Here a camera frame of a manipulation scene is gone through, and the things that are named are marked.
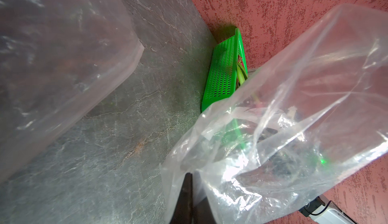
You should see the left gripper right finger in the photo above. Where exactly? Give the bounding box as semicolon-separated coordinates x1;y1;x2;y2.
193;194;216;224

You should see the green plastic basket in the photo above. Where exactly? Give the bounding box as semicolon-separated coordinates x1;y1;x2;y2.
201;28;248;112

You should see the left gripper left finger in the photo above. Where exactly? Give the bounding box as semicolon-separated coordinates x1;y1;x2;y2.
170;173;193;224

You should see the clear zip-top bag front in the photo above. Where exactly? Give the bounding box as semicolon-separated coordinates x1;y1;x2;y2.
1;0;144;181

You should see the clear zip-top bag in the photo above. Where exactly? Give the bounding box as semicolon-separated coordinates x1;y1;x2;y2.
161;4;388;224
1;0;144;181

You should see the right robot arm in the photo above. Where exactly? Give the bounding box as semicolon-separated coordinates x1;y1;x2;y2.
299;195;357;224

